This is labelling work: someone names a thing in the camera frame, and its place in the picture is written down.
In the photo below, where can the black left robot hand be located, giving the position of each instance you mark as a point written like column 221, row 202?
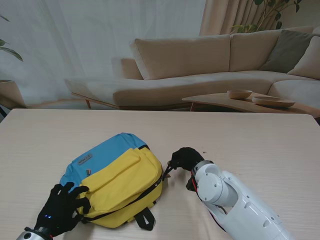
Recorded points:
column 60, row 210

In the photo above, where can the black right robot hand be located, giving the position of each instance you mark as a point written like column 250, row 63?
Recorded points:
column 186, row 158

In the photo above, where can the blue and yellow school bag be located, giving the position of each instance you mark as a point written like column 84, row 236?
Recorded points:
column 120, row 180

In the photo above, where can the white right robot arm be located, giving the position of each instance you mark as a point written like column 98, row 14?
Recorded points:
column 237, row 200

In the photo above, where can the wooden coffee table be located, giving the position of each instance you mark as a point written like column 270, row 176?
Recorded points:
column 225, row 102

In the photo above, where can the beige corner sofa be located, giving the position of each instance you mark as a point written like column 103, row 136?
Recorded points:
column 190, row 82

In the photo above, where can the small deep wooden bowl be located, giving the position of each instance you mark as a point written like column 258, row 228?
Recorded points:
column 239, row 94

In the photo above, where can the wide shallow wooden bowl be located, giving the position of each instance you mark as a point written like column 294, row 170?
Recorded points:
column 272, row 102

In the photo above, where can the beige plant pot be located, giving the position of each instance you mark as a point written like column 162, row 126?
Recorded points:
column 10, row 95

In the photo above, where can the grey sofa cushion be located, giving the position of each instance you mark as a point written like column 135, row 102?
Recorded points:
column 285, row 52

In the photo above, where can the beige curtain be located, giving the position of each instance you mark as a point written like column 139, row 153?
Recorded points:
column 225, row 17

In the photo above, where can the cream sofa cushion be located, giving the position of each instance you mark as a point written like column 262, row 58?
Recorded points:
column 307, row 62

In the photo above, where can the white sheer curtain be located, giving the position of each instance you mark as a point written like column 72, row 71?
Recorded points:
column 87, row 37

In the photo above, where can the green plant with long leaves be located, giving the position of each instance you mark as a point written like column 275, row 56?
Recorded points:
column 11, row 52

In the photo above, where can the tall green leafy plant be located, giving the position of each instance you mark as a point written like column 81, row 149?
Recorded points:
column 271, row 15

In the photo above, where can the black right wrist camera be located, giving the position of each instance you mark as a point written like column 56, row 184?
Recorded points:
column 191, row 184

